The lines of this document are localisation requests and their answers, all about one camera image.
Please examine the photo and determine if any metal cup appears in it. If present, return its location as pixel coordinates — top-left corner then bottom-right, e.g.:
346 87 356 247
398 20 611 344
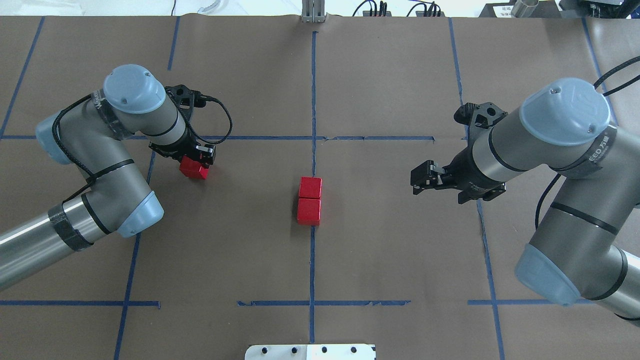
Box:
510 0 540 18

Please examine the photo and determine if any red block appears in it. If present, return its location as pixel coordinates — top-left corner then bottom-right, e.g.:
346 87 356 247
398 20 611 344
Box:
296 197 322 226
298 177 323 199
179 155 210 180

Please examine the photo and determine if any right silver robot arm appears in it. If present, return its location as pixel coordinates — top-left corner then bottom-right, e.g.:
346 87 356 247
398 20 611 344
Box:
410 77 640 326

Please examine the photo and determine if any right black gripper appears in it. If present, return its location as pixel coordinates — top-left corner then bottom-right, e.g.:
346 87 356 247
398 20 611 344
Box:
410 148 506 205

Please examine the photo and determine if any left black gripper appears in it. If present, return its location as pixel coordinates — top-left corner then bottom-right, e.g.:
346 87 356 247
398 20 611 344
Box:
149 125 217 167

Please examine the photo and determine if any aluminium frame post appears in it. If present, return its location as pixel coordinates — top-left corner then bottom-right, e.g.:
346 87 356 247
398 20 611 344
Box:
301 0 327 24

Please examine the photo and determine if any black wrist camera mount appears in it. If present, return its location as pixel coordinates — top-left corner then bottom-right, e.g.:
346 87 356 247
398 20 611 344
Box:
453 102 509 130

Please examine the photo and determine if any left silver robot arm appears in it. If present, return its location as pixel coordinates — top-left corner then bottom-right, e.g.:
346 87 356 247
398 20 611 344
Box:
1 64 220 290

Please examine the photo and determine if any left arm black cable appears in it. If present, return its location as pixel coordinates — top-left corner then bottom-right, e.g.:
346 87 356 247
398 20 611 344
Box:
52 93 234 203

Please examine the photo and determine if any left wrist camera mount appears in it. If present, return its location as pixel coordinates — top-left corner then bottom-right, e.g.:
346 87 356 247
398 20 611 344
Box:
164 84 207 121

